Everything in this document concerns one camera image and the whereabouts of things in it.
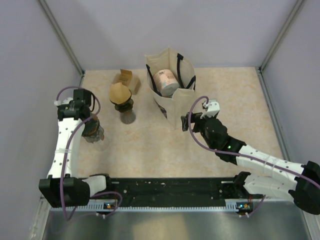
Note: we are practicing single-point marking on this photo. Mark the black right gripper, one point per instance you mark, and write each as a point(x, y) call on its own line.
point(196, 119)

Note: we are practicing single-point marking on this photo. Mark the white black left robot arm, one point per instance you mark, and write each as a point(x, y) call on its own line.
point(76, 120)

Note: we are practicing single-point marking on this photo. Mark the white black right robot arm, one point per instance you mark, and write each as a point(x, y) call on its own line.
point(295, 182)

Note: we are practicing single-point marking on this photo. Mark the pink wrapped paper roll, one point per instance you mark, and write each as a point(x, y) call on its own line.
point(165, 82)

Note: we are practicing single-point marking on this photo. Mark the cream floral canvas tote bag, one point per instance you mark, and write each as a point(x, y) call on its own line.
point(180, 102)

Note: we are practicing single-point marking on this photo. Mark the grey glass server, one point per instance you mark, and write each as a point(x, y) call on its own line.
point(128, 117)

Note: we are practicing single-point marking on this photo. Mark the brown cardboard box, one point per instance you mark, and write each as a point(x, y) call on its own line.
point(128, 79)

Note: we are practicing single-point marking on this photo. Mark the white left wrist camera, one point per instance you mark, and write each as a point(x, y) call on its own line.
point(58, 103)

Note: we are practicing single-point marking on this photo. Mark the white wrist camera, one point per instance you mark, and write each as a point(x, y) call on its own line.
point(58, 103)
point(212, 109)

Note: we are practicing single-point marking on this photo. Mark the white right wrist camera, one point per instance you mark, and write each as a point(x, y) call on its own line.
point(212, 109)

